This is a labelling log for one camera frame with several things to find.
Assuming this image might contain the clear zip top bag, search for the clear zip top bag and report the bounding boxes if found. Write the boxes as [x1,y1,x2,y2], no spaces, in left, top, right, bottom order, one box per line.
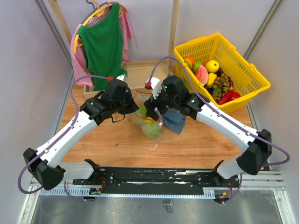
[131,89,163,140]

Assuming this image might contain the green custard apple toy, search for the green custard apple toy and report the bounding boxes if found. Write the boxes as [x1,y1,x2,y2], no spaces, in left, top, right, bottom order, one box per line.
[192,62,202,74]

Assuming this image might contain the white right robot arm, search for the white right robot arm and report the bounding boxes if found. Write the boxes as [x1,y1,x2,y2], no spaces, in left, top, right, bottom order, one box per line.
[144,76,272,187]

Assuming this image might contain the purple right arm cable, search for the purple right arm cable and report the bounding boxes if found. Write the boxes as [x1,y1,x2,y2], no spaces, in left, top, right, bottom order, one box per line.
[148,56,290,205]

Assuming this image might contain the pink shirt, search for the pink shirt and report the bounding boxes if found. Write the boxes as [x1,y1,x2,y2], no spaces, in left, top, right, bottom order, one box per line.
[70,8,133,80]

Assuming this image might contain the watermelon slice toy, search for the watermelon slice toy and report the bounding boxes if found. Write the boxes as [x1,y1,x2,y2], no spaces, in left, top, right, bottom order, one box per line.
[195,65,208,85]

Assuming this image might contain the red apple toy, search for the red apple toy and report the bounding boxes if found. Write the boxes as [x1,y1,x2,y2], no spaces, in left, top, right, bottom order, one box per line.
[228,91,240,102]

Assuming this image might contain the wooden clothes rack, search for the wooden clothes rack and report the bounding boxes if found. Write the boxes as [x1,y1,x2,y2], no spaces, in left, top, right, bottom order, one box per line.
[48,0,179,89]

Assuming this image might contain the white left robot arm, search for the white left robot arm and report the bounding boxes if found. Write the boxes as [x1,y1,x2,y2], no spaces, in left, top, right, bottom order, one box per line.
[23,75,138,190]

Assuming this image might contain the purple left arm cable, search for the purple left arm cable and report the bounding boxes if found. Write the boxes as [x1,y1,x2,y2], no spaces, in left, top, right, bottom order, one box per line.
[17,75,114,203]

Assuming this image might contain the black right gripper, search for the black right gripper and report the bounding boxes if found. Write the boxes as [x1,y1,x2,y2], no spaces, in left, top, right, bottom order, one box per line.
[144,85,179,121]

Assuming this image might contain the green cabbage toy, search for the green cabbage toy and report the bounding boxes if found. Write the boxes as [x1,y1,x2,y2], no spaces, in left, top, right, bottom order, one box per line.
[142,122,160,139]
[135,105,147,119]

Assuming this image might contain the yellow bell pepper toy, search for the yellow bell pepper toy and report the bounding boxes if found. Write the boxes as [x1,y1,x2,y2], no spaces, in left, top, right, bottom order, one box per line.
[206,73,217,88]

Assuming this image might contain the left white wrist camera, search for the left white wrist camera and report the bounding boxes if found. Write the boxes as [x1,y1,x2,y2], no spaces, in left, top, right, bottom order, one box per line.
[116,75,127,82]

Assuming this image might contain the yellow lemon toy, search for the yellow lemon toy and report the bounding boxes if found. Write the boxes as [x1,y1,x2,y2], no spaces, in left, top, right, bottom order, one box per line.
[205,60,220,73]

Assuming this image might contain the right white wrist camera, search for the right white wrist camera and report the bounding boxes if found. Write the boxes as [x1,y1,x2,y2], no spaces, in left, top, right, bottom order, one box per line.
[145,77,162,99]

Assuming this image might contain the yellow plastic basket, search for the yellow plastic basket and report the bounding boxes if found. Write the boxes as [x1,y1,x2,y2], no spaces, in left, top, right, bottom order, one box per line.
[173,33,271,114]

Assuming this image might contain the blue crumpled cloth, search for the blue crumpled cloth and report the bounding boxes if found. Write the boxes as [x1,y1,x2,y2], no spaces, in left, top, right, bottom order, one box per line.
[162,108,186,134]

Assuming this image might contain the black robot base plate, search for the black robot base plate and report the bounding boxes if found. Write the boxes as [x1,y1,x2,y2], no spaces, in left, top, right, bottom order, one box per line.
[72,167,239,196]

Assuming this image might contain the red chili pepper toy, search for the red chili pepper toy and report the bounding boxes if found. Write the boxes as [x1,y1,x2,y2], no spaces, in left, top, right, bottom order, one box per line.
[217,90,234,105]

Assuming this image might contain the grey clothes hanger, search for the grey clothes hanger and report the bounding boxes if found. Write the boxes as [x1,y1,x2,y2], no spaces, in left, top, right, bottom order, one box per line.
[81,0,107,23]

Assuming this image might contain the yellow clothes hanger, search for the yellow clothes hanger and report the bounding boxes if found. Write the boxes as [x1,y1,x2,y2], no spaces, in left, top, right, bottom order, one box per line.
[71,2,133,61]

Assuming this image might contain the orange peach toy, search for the orange peach toy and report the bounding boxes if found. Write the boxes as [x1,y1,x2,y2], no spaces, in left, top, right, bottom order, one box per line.
[184,57,195,70]

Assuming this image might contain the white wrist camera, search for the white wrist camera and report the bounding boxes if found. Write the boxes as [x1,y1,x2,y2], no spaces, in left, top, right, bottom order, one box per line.
[145,77,162,99]
[116,75,127,82]

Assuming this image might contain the green tank top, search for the green tank top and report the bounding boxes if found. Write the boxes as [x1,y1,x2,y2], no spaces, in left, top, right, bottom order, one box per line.
[77,2,128,91]

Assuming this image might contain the yellow banana toy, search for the yellow banana toy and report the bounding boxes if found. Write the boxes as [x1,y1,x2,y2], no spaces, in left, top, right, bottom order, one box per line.
[144,117,155,124]

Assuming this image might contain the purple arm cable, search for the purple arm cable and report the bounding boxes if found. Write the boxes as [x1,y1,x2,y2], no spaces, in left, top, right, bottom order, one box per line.
[17,75,114,203]
[148,56,290,205]

